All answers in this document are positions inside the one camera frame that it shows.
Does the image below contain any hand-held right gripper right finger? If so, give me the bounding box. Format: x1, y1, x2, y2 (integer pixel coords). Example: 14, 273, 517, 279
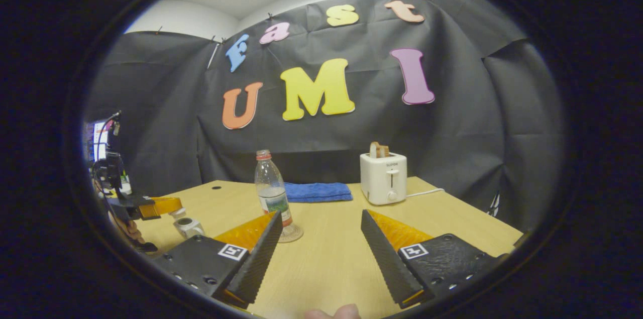
361, 209, 508, 309

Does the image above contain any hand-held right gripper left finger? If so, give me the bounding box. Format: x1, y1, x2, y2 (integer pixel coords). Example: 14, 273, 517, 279
153, 210, 283, 309

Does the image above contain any white ceramic teacup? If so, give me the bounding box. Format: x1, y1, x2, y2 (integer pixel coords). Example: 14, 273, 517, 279
173, 217, 205, 239

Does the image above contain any round wooden coaster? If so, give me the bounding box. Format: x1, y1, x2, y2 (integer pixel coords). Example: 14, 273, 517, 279
278, 224, 304, 244

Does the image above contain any clear plastic water bottle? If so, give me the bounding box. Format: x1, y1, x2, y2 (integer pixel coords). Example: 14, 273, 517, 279
254, 150, 294, 229

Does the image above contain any computer monitor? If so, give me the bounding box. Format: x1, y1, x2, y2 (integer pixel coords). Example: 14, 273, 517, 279
86, 119, 114, 162

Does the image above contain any white toaster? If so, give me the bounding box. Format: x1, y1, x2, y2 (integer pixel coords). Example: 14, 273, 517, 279
360, 152, 408, 206

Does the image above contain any blue folded towel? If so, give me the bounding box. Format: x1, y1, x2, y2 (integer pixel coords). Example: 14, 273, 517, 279
284, 182, 354, 203

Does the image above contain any black backdrop cloth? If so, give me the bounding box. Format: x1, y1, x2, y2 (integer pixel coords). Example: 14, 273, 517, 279
85, 0, 566, 234

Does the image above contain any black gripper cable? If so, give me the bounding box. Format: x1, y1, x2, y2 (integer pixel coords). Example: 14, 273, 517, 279
94, 111, 123, 169

